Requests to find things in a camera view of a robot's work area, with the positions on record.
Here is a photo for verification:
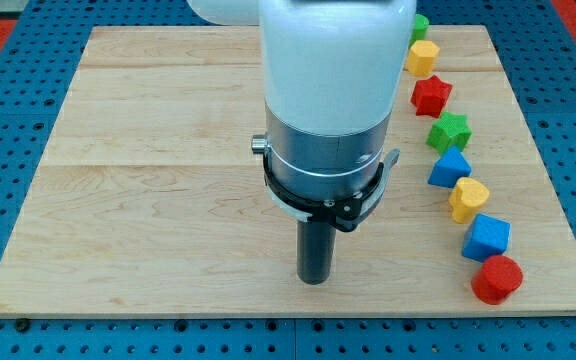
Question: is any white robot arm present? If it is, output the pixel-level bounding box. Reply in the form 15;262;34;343
189;0;417;200

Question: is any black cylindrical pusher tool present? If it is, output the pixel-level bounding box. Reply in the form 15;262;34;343
297;222;336;285

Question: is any wooden board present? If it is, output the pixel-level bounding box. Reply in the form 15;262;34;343
0;25;576;319

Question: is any blue triangle block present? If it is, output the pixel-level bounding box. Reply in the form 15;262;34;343
427;146;472;188

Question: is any red star block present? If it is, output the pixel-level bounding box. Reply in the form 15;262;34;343
411;75;453;118

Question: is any green star block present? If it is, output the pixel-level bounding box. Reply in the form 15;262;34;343
426;111;472;155

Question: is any yellow hexagon block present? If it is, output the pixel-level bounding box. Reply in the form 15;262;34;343
405;40;440;77

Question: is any yellow heart block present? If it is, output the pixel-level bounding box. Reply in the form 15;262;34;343
449;177;490;224

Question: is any green cylinder block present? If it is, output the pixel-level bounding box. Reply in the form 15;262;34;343
409;13;430;46

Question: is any blue cube block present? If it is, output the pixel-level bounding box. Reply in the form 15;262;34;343
461;214;511;262

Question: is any red cylinder block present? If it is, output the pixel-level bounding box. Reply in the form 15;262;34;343
471;255;523;305

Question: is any black clamp ring with lever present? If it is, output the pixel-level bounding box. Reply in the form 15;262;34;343
261;148;401;234

